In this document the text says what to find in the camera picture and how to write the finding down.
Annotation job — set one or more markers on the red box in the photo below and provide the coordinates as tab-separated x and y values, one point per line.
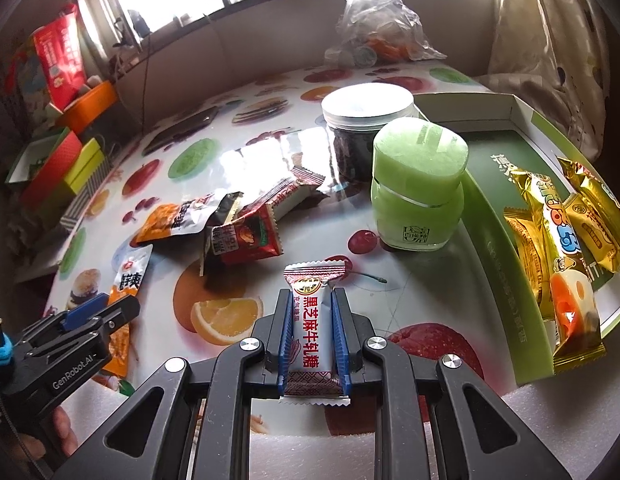
55	165

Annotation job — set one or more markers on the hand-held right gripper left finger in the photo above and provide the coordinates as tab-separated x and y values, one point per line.
285	340

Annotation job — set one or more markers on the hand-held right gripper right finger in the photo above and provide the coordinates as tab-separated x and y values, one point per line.
340	340

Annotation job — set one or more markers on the clear jar with white lid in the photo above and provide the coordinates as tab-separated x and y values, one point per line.
365	102

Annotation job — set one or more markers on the cream patterned curtain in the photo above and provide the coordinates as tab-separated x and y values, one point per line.
550	60

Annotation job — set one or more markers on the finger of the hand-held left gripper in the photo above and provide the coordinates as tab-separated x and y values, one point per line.
85	310
120	310

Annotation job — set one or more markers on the white and orange snack packet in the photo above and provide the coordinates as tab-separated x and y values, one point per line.
137	272

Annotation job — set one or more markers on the long gold cartoon snack packet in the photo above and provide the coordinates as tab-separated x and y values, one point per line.
565	260

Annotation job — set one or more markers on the lime green box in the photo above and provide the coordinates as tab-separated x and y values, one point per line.
85	162

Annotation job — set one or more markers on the dark smartphone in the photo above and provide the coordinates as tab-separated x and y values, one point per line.
182	130

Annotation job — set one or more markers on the red paper bag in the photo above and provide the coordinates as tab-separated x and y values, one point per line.
60	60

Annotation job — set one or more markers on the striped box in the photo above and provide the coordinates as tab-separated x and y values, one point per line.
85	205

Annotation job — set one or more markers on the clear plastic bag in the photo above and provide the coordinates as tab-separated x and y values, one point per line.
380	15

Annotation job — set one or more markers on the colourful cartoon bag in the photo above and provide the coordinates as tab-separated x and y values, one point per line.
27	85

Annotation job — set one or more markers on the person's left hand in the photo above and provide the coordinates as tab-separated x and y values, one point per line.
60	430

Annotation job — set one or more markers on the green cardboard box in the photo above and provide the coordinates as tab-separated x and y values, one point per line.
490	200

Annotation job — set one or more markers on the gold candy packet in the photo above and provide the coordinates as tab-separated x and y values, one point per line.
525	245
597	230

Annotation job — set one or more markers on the red and white nougat packet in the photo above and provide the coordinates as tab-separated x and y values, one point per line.
312	330
290	192

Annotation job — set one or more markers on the white foam sheet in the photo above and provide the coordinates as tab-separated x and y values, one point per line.
310	460

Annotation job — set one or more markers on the fruit printed tablecloth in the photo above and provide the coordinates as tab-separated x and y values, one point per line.
225	315

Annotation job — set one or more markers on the green glass jar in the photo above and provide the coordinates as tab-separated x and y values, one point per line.
415	200

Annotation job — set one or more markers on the orange box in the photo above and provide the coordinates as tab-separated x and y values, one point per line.
90	105

